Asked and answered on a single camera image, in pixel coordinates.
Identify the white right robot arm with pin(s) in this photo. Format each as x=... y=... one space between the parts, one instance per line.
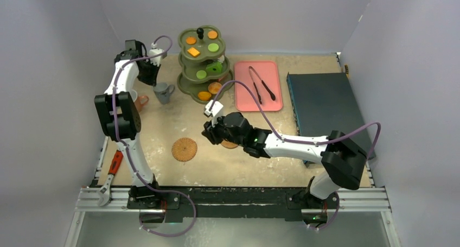
x=342 y=159

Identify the green macaron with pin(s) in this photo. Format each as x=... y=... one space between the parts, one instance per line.
x=201 y=74
x=213 y=47

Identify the yellow egg tart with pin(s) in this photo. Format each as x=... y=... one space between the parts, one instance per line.
x=204 y=96

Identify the round orange cookie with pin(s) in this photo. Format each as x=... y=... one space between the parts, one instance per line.
x=190 y=40

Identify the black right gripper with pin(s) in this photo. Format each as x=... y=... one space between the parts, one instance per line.
x=212 y=132

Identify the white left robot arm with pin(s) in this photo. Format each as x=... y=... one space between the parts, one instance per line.
x=119 y=117

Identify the red handled tool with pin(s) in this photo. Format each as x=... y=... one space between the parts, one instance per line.
x=116 y=162

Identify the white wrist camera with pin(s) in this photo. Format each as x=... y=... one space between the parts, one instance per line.
x=213 y=110
x=156 y=54

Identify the paw print bun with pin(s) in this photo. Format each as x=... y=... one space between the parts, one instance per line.
x=214 y=87

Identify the grey mug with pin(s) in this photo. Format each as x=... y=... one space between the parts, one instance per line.
x=163 y=92

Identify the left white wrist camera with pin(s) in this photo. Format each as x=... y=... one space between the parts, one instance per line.
x=156 y=54

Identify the green three-tier stand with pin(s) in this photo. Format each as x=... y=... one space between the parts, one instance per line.
x=187 y=82

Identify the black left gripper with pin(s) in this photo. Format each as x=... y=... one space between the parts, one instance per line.
x=151 y=81

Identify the dark grey flat box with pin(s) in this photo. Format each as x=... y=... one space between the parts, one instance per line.
x=323 y=102

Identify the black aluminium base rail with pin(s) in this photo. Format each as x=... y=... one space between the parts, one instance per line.
x=288 y=203

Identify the orange mug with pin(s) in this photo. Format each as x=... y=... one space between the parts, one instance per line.
x=139 y=101

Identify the yellow square cracker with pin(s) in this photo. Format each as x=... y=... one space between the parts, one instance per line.
x=192 y=51

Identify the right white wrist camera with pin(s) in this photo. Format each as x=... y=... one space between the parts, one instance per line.
x=213 y=110

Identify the pink serving tray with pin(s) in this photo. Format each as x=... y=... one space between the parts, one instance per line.
x=263 y=80

